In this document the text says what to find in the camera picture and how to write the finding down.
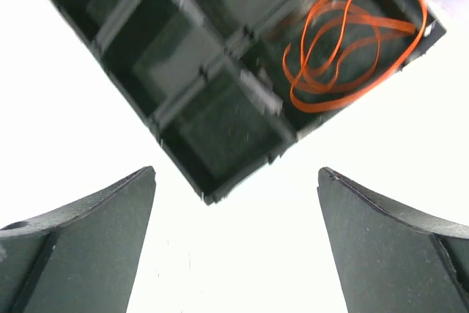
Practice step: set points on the black compartment tray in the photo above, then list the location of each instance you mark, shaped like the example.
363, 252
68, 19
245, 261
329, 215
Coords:
227, 86

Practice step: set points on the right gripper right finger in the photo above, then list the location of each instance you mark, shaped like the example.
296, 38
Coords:
391, 257

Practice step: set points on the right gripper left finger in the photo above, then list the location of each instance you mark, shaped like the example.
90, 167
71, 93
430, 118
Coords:
80, 257

